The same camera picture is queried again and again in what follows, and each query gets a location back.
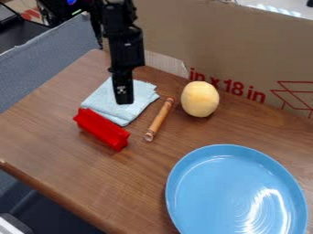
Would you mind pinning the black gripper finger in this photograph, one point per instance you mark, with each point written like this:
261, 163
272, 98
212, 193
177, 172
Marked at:
123, 86

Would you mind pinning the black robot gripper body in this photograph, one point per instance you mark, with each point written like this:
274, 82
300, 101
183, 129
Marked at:
127, 49

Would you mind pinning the light blue cloth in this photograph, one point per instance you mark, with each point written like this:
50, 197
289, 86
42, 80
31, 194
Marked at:
102, 102

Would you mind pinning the red plastic block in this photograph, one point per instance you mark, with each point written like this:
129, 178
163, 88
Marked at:
103, 129

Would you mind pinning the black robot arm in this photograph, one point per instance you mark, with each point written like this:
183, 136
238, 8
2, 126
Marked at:
118, 18

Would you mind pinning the orange crayon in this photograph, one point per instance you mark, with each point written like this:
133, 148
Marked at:
158, 120

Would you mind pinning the yellow potato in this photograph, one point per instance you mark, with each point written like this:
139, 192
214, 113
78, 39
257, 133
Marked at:
200, 99

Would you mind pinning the black equipment in background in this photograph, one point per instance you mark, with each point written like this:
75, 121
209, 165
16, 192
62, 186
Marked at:
56, 11

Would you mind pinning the grey fabric panel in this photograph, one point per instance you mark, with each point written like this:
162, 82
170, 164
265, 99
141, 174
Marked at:
28, 65

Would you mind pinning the blue round plate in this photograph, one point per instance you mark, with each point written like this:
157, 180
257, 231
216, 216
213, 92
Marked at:
228, 189

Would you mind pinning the brown cardboard box wall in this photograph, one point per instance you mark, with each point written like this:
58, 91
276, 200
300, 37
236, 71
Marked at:
250, 52

